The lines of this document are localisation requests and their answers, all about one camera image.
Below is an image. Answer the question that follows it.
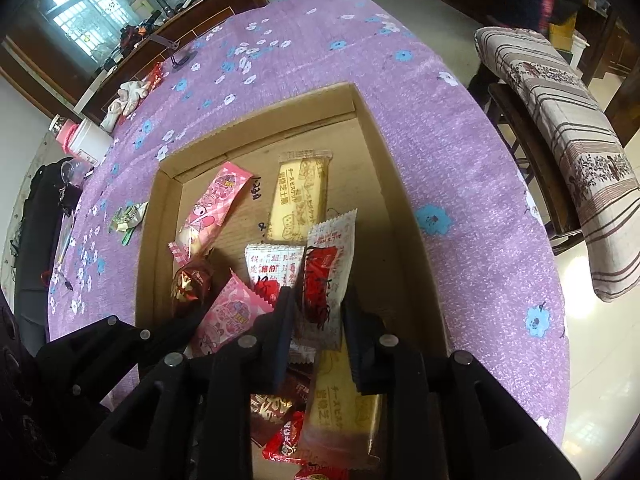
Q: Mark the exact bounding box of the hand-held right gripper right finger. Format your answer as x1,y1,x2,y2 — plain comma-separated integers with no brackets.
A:
340,286,567,480

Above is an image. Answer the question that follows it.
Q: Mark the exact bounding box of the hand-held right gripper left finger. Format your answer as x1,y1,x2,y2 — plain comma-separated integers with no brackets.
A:
60,286,297,480

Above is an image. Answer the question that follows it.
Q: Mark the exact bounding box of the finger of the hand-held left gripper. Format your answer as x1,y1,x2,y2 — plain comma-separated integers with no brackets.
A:
37,304,209,402

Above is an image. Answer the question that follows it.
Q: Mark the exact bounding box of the pink snack packet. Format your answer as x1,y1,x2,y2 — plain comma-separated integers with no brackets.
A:
191,269,275,359
174,161,255,262

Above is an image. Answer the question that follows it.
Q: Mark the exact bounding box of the yellow biscuit packet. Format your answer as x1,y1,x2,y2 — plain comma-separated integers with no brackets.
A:
265,148,334,247
294,342,385,470

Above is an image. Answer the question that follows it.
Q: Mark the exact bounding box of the white red snack packet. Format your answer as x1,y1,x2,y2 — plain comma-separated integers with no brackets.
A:
299,208,359,352
244,243,307,311

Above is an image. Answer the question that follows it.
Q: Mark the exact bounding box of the small red snack packet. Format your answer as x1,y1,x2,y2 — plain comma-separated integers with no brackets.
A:
261,411,307,464
294,464,349,480

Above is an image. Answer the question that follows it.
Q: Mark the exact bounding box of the green snack packet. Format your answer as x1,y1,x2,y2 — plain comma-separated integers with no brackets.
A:
108,201,150,247

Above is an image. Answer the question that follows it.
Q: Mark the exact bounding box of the shallow cardboard box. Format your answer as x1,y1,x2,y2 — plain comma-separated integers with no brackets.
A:
135,81,452,480

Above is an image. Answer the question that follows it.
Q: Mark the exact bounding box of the black bag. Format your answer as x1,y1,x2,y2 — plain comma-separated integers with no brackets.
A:
12,162,76,306

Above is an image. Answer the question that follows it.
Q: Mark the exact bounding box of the small black box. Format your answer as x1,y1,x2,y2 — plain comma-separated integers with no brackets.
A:
57,182,83,218

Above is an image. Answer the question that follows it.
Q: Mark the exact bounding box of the clear plastic cup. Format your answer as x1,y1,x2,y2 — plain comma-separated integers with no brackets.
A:
59,159,87,184

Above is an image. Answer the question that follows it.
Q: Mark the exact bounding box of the white plastic jar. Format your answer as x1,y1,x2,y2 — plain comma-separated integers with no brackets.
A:
69,121,112,165

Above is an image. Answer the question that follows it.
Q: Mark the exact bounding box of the purple floral tablecloth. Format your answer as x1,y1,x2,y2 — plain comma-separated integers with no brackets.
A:
46,0,572,451

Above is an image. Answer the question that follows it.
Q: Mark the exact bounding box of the bottle in pink crochet cover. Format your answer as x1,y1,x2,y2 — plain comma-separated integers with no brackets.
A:
48,115,81,155

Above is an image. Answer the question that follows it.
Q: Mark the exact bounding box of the pair of white gloves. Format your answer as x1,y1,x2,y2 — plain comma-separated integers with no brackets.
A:
99,80,152,133

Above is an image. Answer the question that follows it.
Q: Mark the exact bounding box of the dark wooden chair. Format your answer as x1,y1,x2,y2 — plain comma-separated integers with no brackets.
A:
486,82,585,257

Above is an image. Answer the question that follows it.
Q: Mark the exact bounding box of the red paper packet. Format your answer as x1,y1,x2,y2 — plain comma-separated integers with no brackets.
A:
144,62,167,92

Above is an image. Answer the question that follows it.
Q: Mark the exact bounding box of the grey phone stand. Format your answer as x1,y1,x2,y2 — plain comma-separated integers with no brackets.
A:
149,34,192,70

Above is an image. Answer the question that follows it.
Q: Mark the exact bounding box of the striped cushioned chair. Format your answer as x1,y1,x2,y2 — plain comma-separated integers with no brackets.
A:
473,26,640,302

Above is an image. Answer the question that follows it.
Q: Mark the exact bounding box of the wooden sideboard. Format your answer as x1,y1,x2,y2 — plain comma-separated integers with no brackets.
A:
80,0,266,121

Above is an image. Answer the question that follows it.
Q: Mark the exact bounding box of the large wall mirror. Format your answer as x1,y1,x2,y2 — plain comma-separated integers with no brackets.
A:
0,0,236,76

